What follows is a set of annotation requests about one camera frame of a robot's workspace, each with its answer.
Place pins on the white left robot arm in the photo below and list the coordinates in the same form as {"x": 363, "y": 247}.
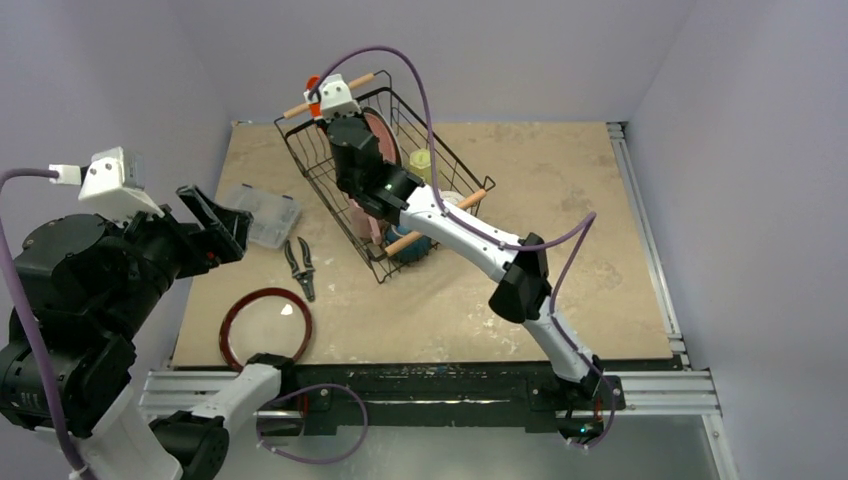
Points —
{"x": 84, "y": 391}

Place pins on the white cup with handle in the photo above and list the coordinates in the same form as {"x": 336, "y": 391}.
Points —
{"x": 451, "y": 197}

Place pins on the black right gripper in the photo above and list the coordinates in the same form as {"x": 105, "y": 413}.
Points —
{"x": 341, "y": 132}

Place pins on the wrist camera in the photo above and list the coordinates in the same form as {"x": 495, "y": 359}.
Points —
{"x": 111, "y": 185}
{"x": 337, "y": 100}

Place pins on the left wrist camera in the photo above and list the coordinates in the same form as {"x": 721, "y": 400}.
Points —
{"x": 111, "y": 185}

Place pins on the black wire dish rack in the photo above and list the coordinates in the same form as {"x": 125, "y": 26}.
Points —
{"x": 311, "y": 152}

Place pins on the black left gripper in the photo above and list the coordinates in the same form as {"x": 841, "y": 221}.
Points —
{"x": 227, "y": 229}

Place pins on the yellow-green mug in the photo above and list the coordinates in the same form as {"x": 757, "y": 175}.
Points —
{"x": 421, "y": 163}

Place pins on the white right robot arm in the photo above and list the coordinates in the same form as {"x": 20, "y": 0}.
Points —
{"x": 518, "y": 265}

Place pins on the orange plate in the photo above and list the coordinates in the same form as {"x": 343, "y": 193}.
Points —
{"x": 313, "y": 97}

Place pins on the dark red clear plate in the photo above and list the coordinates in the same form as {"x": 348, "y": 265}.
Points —
{"x": 260, "y": 319}

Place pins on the light pink mug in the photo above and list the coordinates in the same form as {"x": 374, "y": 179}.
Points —
{"x": 365, "y": 226}

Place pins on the dark blue beige bowl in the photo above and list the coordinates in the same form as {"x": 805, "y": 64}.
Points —
{"x": 413, "y": 252}

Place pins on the black pliers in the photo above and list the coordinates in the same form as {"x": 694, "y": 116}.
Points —
{"x": 302, "y": 268}

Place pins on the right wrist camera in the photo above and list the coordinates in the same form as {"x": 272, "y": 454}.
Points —
{"x": 337, "y": 100}

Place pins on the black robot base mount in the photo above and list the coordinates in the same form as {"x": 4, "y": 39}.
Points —
{"x": 525, "y": 394}

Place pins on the clear plastic screw box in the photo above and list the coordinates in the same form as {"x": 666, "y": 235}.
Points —
{"x": 274, "y": 215}

